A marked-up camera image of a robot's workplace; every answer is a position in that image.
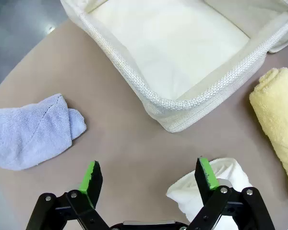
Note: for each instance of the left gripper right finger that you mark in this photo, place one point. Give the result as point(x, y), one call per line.
point(206, 175)

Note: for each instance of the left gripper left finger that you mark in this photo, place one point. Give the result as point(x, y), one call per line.
point(91, 182)

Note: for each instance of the white towel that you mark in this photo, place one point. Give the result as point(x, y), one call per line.
point(232, 170)

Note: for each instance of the lavender blue towel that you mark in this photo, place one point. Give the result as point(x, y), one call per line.
point(26, 134)

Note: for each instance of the yellow towel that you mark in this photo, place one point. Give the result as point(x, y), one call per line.
point(276, 115)

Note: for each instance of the white fabric storage basket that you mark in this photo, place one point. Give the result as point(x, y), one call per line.
point(158, 48)
point(285, 43)

